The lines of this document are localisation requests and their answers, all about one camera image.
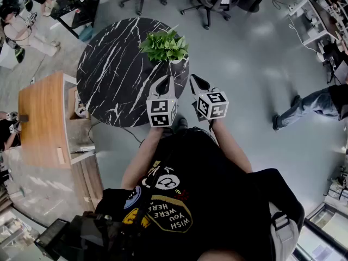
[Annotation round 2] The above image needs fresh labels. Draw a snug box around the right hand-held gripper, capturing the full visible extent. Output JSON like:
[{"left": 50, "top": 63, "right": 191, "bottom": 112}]
[{"left": 189, "top": 74, "right": 230, "bottom": 120}]

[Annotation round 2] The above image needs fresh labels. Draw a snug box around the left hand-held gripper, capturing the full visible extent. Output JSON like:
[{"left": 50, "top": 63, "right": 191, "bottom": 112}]
[{"left": 146, "top": 74, "right": 179, "bottom": 128}]

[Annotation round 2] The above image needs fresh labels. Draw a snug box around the person's black shoe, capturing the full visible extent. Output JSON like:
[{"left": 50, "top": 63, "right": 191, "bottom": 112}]
[{"left": 176, "top": 117, "right": 189, "bottom": 131}]

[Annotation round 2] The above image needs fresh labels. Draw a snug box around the black floor cable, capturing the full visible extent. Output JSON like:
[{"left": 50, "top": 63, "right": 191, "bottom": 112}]
[{"left": 87, "top": 120, "right": 145, "bottom": 146}]

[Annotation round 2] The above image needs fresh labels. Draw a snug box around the round black marble table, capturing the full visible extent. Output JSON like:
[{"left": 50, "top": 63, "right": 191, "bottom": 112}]
[{"left": 76, "top": 17, "right": 190, "bottom": 128}]

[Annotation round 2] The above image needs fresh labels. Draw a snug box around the rectangular black marble table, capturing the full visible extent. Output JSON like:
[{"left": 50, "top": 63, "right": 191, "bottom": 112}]
[{"left": 49, "top": 0, "right": 104, "bottom": 40}]

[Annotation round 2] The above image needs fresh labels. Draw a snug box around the person's left forearm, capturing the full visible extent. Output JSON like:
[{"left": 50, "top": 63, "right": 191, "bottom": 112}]
[{"left": 120, "top": 126, "right": 164, "bottom": 190}]

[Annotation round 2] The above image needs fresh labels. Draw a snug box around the black waist-mounted device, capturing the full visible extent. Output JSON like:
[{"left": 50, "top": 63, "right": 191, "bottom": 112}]
[{"left": 34, "top": 213, "right": 128, "bottom": 261}]

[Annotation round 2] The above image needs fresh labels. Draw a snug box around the wooden desk with white frame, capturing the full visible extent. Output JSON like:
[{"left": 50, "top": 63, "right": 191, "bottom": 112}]
[{"left": 17, "top": 70, "right": 96, "bottom": 170}]

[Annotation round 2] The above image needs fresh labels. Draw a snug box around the green potted plant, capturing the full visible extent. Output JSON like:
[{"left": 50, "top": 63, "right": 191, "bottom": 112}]
[{"left": 138, "top": 25, "right": 190, "bottom": 65}]

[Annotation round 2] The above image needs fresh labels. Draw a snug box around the grey shoulder bag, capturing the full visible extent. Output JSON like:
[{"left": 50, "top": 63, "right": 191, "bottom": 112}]
[{"left": 268, "top": 202, "right": 300, "bottom": 261}]

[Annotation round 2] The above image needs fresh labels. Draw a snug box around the person's black printed t-shirt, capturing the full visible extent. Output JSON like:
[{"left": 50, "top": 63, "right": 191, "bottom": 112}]
[{"left": 94, "top": 128, "right": 306, "bottom": 261}]

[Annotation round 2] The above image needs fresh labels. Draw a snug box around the person's right forearm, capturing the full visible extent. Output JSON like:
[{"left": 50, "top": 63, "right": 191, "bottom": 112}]
[{"left": 210, "top": 118, "right": 254, "bottom": 174}]

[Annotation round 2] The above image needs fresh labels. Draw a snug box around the open cardboard box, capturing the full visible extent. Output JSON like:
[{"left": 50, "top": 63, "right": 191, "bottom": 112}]
[{"left": 67, "top": 86, "right": 91, "bottom": 120}]

